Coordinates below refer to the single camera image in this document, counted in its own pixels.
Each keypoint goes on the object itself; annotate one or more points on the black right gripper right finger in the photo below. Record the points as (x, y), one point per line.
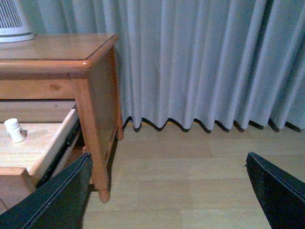
(280, 195)

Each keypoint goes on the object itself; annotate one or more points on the white medicine bottle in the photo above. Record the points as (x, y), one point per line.
(14, 129)

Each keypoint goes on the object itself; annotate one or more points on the grey pleated curtain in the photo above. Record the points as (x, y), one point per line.
(227, 61)

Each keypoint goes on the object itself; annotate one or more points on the wooden nightstand cabinet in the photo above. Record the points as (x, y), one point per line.
(70, 66)

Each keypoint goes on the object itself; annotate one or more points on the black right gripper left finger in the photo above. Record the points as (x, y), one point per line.
(58, 204)

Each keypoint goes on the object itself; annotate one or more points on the white ribbed air purifier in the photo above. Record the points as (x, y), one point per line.
(14, 25)

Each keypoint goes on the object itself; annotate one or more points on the wooden drawer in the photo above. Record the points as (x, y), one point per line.
(51, 129)

